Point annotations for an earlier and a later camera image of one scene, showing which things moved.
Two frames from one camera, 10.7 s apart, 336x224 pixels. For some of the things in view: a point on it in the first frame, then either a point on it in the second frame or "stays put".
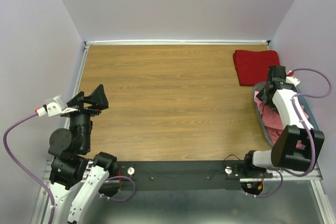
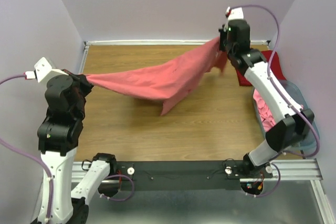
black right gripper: (261, 96) -> (222, 32)
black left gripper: (97, 98) -> (83, 79)
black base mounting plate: (187, 175) stays put
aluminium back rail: (177, 42) stays put
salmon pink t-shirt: (272, 123) -> (170, 81)
